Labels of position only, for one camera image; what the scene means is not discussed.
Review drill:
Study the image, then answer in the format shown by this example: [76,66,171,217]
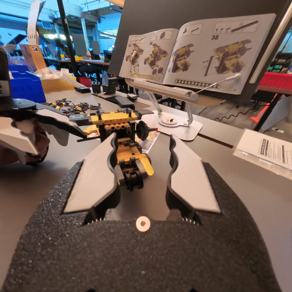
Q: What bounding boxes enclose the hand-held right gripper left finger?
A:
[63,132,121,220]

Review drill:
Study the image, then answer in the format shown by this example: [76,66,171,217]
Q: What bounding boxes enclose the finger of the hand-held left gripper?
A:
[35,108,87,139]
[36,121,70,147]

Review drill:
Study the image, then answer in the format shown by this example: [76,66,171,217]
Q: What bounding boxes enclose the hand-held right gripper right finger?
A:
[166,134,222,219]

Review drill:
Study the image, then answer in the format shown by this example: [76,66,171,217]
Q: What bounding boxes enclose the yellow toy brick vehicle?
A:
[69,108,159,192]

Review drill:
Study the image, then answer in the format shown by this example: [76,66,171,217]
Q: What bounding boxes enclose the person's left hand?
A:
[0,128,50,166]

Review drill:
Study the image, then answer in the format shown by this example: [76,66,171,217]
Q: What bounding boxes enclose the pile of small brick parts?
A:
[49,98,102,114]

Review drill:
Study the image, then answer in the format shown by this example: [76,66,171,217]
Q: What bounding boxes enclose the blue plastic bin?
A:
[8,64,46,103]

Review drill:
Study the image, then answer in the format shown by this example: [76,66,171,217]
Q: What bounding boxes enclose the large yellow box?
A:
[41,76,77,93]

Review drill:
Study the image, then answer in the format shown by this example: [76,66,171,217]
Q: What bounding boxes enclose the crumpled clear plastic bags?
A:
[34,67,79,86]

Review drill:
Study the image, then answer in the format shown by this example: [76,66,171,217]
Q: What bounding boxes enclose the white book stand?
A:
[107,0,292,141]

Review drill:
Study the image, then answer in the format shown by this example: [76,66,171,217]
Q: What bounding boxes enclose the printed cardboard toy box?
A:
[19,44,47,74]

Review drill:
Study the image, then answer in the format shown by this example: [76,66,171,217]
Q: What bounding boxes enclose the yellow sticker sheet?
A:
[135,131,160,154]

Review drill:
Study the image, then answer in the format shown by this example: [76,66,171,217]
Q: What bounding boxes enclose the long brown desk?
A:
[43,57,110,66]

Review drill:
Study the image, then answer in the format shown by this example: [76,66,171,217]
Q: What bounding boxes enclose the black flat device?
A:
[114,96,135,108]

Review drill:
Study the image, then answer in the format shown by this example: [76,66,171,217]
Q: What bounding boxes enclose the black metal pole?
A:
[57,0,80,83]

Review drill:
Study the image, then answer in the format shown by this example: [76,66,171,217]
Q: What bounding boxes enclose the printed paper sheet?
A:
[233,128,292,181]

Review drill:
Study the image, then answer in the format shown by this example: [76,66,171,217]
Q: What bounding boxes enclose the orange traffic cone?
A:
[250,94,277,123]

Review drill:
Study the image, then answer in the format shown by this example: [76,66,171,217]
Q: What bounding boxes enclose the open instruction booklet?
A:
[120,13,277,95]

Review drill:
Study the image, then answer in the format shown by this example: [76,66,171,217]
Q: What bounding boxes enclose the red covered table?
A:
[259,71,292,95]

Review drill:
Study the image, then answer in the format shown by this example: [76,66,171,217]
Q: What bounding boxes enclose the coiled black cable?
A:
[214,106,255,122]

